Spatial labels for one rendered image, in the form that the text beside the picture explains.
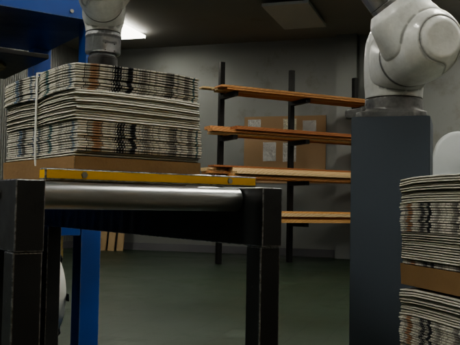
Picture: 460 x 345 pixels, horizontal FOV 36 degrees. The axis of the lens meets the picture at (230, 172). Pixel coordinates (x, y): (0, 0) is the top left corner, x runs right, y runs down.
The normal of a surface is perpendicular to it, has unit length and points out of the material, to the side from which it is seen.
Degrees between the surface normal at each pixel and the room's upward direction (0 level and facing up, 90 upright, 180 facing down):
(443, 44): 94
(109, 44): 90
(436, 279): 91
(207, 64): 90
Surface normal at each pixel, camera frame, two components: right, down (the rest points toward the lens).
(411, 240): -0.97, -0.02
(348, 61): -0.31, -0.05
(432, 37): 0.25, 0.04
